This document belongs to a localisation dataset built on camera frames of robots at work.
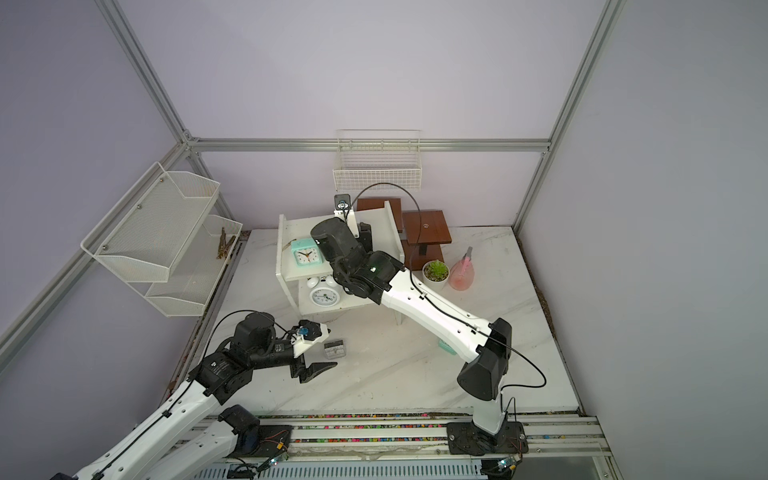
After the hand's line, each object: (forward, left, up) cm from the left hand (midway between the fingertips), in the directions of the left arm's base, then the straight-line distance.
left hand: (327, 347), depth 73 cm
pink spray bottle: (+27, -39, -5) cm, 48 cm away
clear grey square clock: (+5, +1, -13) cm, 13 cm away
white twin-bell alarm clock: (+12, +1, +7) cm, 14 cm away
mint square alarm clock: (+6, -33, -15) cm, 36 cm away
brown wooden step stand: (+38, -26, +2) cm, 46 cm away
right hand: (+21, -6, +19) cm, 30 cm away
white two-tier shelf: (+14, -18, -11) cm, 26 cm away
